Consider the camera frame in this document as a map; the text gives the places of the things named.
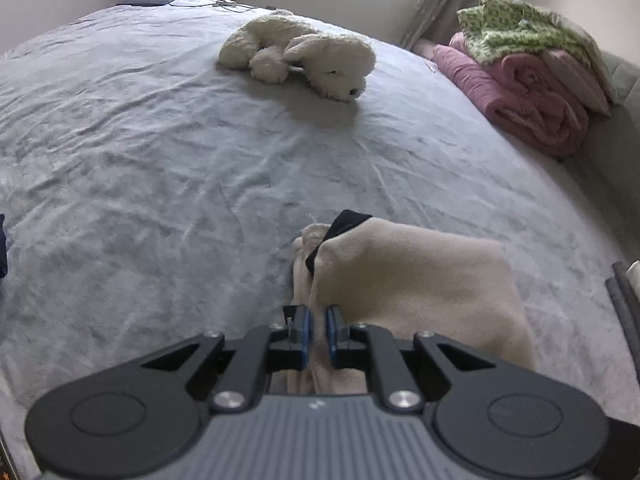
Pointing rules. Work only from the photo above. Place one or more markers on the dark tablet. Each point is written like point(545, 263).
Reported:
point(150, 1)

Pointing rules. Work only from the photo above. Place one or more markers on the grey padded headboard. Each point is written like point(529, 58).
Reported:
point(625, 85)

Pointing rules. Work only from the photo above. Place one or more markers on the green patterned blanket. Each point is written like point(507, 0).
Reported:
point(505, 30)

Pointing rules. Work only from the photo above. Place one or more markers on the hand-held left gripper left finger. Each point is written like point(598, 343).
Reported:
point(304, 332)

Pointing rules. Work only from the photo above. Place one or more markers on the pink folded quilt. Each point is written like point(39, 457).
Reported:
point(525, 105)

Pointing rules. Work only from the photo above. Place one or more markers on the white folded cloth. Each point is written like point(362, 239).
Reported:
point(635, 272)

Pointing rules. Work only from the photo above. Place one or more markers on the white plush dog toy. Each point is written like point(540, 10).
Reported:
point(320, 55)

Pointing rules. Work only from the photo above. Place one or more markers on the cream pillow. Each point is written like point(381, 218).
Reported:
point(600, 65)

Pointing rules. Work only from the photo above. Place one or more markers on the beige black-sleeved bear shirt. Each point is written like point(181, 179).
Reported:
point(425, 280)

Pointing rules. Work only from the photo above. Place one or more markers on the pink grey pillow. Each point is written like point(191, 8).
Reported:
point(580, 80)

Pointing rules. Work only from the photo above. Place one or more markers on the dark blue cloth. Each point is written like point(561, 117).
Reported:
point(3, 245)

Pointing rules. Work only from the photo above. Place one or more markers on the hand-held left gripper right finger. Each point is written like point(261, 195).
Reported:
point(332, 332)

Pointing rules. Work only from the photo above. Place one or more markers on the grey sheeted bed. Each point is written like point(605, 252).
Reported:
point(150, 160)

